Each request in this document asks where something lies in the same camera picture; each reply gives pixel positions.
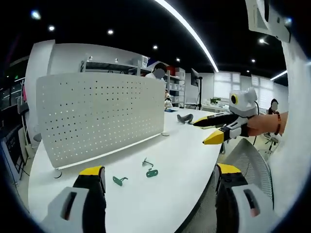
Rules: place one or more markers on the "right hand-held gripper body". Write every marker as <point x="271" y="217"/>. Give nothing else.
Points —
<point x="244" y="104"/>

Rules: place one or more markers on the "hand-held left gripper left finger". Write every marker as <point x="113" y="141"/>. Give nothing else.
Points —
<point x="73" y="208"/>

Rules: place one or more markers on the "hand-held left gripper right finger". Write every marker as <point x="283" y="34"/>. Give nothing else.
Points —
<point x="239" y="206"/>

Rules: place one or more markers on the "green hook assembly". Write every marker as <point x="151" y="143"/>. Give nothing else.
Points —
<point x="118" y="180"/>

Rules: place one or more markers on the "green oval mounting plate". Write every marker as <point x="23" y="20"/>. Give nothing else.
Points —
<point x="152" y="173"/>

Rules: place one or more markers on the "grey metal hook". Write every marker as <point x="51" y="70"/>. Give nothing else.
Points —
<point x="146" y="162"/>

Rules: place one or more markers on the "person's right hand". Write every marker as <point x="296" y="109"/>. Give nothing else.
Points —
<point x="261" y="125"/>

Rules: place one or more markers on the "green potted plant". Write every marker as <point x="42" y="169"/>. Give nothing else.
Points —
<point x="215" y="100"/>

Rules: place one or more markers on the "white window blinds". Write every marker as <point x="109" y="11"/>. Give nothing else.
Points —
<point x="226" y="85"/>

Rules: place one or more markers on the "black monitor stand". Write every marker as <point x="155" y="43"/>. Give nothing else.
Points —
<point x="200" y="94"/>

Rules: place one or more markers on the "round grey pegboard foot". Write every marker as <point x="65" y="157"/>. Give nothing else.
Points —
<point x="57" y="174"/>
<point x="165" y="134"/>

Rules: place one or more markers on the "white mesh office chair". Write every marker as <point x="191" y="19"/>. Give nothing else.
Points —
<point x="252" y="165"/>

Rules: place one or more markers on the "short linear ceiling light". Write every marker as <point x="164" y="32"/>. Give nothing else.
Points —
<point x="279" y="75"/>

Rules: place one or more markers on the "blue flat item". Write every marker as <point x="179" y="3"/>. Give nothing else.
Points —
<point x="173" y="110"/>

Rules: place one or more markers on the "black monitor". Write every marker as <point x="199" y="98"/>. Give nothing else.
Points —
<point x="194" y="77"/>

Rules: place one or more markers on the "white storage shelving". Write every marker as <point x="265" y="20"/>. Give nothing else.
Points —
<point x="175" y="85"/>

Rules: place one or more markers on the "person's white fuzzy clothing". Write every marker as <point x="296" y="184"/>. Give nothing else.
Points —
<point x="296" y="126"/>

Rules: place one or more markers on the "long linear ceiling light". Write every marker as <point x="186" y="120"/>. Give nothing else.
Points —
<point x="194" y="31"/>

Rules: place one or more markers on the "white chest-worn device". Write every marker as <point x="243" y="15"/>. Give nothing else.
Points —
<point x="267" y="17"/>

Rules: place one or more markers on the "white perforated pegboard panel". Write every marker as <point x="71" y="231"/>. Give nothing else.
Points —
<point x="97" y="116"/>

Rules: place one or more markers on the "group of ceiling spotlights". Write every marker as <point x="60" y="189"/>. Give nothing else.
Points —
<point x="110" y="31"/>

